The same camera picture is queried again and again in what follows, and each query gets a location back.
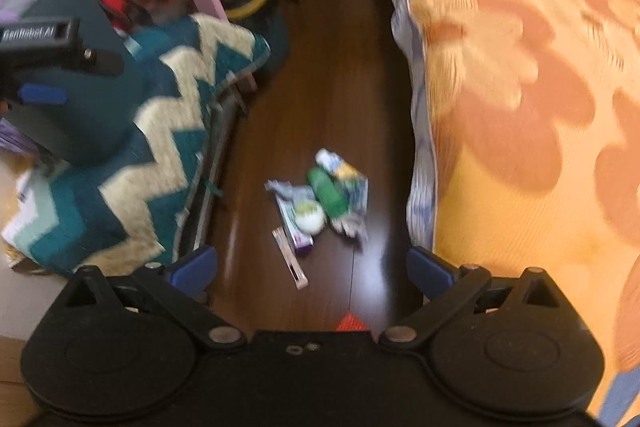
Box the teal zigzag blanket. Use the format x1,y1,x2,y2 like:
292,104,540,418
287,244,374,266
2,13,272,278

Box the metal folding bed frame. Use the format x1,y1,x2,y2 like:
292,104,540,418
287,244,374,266
175,72,261,263

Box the red wrapper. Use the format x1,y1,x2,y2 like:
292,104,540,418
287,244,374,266
336,312,371,333

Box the white blue bed sheet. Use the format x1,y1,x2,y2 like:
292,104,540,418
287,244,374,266
380,0,441,248

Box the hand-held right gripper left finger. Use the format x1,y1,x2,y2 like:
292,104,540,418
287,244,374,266
65,245,248,353

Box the orange floral blanket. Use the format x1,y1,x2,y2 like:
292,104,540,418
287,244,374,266
387,0,640,418

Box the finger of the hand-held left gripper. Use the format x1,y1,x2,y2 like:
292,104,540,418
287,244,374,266
0,79,69,108
75,47,126,76

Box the white wrapper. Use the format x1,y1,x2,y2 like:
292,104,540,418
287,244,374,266
330,179,371,243

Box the dark bin with yellow rim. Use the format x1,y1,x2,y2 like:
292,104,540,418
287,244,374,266
222,0,293,68

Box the white round lid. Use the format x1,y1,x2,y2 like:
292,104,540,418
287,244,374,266
292,201,326,235

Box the grey wrapper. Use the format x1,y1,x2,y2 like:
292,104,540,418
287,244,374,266
265,179,313,202

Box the long stick wrapper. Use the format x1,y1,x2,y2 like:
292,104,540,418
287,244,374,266
271,227,309,290

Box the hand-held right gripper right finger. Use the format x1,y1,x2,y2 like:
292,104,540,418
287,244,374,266
377,246,562,353

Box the purple white box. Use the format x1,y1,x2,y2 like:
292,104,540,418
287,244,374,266
275,194,316,258

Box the yellow white packet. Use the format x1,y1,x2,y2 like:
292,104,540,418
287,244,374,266
315,148,368,188

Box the green packet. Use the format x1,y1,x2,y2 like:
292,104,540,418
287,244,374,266
306,167,348,220

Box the dark teal bin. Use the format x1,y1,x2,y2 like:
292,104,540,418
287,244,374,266
10,0,148,165

